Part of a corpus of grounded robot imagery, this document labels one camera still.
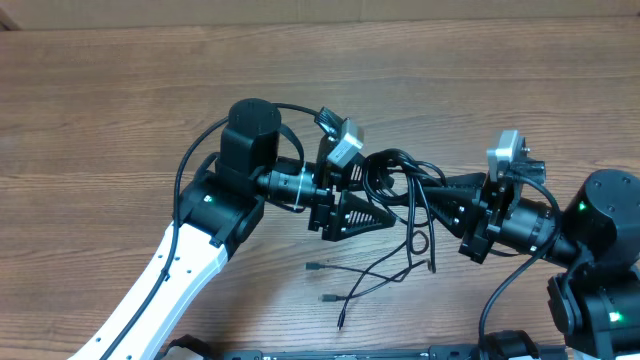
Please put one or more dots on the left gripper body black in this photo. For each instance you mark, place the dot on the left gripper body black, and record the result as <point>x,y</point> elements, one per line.
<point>325,176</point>

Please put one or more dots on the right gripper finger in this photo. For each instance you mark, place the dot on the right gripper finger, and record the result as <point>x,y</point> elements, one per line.
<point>465,183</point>
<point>456,208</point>

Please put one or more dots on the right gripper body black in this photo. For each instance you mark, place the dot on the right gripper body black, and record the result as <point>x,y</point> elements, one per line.
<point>475,245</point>

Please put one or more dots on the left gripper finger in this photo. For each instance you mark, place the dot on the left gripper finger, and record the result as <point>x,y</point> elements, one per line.
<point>353,216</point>
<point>357,172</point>

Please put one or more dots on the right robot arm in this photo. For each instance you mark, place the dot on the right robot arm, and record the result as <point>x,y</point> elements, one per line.
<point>595,301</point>

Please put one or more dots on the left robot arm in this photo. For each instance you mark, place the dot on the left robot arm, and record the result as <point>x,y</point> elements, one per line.
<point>295,158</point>

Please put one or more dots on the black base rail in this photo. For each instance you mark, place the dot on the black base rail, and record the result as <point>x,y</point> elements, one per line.
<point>189,347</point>

